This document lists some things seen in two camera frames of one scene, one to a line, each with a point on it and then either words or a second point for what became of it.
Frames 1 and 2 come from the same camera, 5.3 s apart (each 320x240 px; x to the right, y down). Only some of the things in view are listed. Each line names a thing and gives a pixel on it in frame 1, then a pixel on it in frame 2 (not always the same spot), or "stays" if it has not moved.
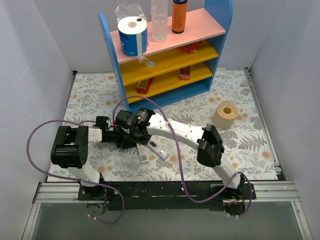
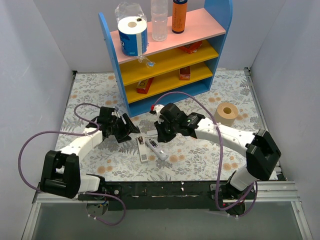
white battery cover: [169, 171] stays
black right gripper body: [135, 132] to [163, 130]
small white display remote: [159, 150] stays
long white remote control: [142, 153] stays
